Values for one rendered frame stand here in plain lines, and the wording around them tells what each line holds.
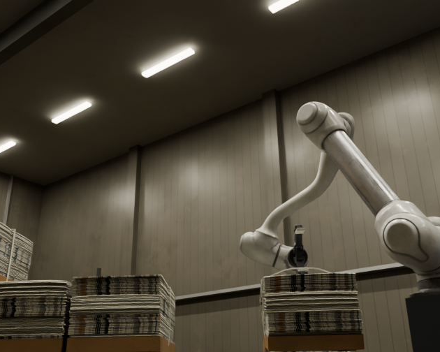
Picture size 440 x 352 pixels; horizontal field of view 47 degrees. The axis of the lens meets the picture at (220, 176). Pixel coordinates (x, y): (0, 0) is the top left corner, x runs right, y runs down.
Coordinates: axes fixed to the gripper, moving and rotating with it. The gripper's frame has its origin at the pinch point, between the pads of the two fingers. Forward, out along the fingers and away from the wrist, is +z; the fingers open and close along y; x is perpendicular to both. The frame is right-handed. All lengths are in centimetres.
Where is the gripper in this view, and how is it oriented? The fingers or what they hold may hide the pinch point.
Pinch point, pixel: (302, 248)
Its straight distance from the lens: 181.7
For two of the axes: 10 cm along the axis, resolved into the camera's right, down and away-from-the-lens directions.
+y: 0.3, 9.5, -3.1
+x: -10.0, 0.5, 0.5
